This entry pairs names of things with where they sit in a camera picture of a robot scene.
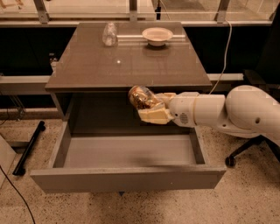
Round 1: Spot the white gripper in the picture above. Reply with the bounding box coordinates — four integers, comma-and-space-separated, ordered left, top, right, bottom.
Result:
137, 92, 199, 128

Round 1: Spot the orange soda can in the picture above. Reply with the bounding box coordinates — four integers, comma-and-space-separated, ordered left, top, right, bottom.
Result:
128, 86, 163, 109

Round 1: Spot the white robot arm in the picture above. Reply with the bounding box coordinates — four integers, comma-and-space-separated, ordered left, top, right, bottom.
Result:
137, 85, 280, 145

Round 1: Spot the grey cabinet with glossy top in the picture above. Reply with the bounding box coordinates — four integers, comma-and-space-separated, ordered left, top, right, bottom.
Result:
45, 22, 211, 136

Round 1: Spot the open grey top drawer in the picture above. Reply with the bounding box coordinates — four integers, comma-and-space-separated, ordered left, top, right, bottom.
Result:
30, 97, 228, 194

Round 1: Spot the white bowl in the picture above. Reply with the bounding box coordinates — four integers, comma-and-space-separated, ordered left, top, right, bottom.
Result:
142, 27, 173, 46

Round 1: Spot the black office chair base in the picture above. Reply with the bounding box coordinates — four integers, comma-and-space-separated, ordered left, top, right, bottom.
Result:
225, 136, 280, 168

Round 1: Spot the black metal bar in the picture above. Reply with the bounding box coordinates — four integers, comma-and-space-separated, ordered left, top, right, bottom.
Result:
12, 121, 46, 176

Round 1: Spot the white cable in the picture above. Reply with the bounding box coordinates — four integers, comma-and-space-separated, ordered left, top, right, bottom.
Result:
208, 20, 233, 95

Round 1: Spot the black cable on floor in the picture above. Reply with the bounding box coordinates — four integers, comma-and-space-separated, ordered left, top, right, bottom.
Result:
0, 166, 36, 224

